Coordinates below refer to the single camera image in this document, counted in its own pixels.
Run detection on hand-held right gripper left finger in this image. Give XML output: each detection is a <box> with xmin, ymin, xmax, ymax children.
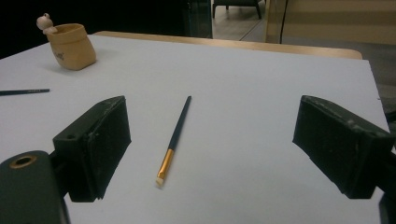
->
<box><xmin>51</xmin><ymin>95</ymin><xmax>133</xmax><ymax>203</ymax></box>

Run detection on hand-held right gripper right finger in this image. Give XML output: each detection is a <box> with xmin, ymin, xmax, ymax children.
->
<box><xmin>292</xmin><ymin>94</ymin><xmax>396</xmax><ymax>200</ymax></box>

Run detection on dark brush with gold ferrule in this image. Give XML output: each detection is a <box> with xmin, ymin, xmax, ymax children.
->
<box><xmin>155</xmin><ymin>95</ymin><xmax>192</xmax><ymax>189</ymax></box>

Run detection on dark thin brush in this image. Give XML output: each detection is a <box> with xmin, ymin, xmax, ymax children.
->
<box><xmin>0</xmin><ymin>88</ymin><xmax>50</xmax><ymax>97</ymax></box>

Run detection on tan holder with frog figurine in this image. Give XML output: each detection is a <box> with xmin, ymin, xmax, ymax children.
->
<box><xmin>35</xmin><ymin>12</ymin><xmax>97</xmax><ymax>72</ymax></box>

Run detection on wooden table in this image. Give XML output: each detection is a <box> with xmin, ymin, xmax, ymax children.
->
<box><xmin>92</xmin><ymin>30</ymin><xmax>363</xmax><ymax>61</ymax></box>

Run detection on white table mat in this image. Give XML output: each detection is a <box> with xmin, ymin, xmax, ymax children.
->
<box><xmin>0</xmin><ymin>34</ymin><xmax>391</xmax><ymax>224</ymax></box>

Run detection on black cabinet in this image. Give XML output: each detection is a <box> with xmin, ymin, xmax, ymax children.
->
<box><xmin>183</xmin><ymin>0</ymin><xmax>214</xmax><ymax>40</ymax></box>

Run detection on dark chair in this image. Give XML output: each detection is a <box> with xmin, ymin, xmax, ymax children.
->
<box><xmin>212</xmin><ymin>0</ymin><xmax>263</xmax><ymax>21</ymax></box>

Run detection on black hanging cable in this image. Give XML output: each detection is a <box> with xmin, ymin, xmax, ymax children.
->
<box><xmin>278</xmin><ymin>0</ymin><xmax>289</xmax><ymax>45</ymax></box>

